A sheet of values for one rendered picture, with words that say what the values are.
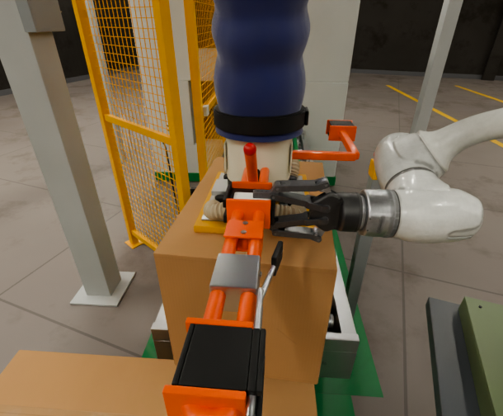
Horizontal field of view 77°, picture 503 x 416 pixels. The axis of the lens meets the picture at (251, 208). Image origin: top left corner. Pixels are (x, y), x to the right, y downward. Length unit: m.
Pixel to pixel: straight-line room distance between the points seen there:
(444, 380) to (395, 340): 1.05
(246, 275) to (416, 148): 0.45
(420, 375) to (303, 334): 1.20
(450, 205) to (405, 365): 1.42
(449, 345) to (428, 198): 0.56
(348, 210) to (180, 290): 0.43
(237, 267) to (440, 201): 0.37
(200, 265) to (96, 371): 0.64
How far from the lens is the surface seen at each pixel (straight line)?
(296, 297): 0.74
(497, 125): 0.73
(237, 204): 0.58
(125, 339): 2.02
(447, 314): 1.17
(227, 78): 0.74
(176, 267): 0.74
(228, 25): 0.73
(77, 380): 1.25
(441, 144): 0.74
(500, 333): 1.11
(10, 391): 1.33
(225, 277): 0.43
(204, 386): 0.33
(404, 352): 2.01
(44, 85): 1.71
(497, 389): 0.97
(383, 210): 0.60
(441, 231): 0.64
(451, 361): 1.06
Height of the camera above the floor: 1.51
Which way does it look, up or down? 31 degrees down
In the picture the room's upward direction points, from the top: straight up
